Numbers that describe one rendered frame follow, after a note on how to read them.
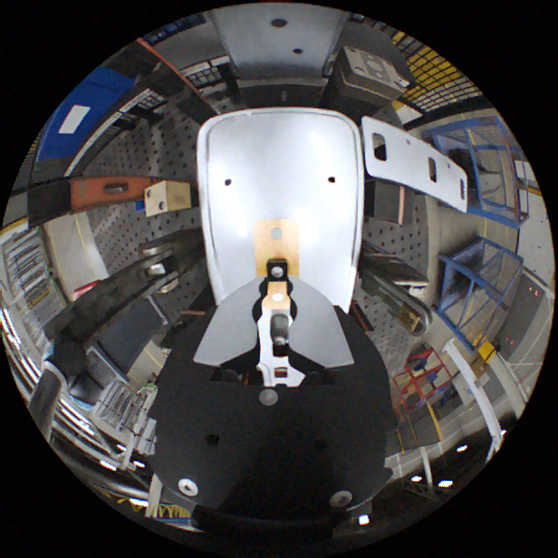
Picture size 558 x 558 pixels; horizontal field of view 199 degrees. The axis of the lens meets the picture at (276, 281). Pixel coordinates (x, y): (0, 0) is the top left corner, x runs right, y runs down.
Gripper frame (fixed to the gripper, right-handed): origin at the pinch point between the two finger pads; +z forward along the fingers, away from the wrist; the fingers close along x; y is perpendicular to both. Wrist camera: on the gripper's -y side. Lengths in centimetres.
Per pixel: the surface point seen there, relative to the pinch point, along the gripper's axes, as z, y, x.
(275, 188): 10.0, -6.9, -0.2
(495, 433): -165, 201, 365
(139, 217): 41, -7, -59
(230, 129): 10.6, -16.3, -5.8
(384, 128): 10.8, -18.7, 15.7
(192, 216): 39.7, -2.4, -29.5
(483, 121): 38, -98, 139
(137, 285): -0.6, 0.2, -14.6
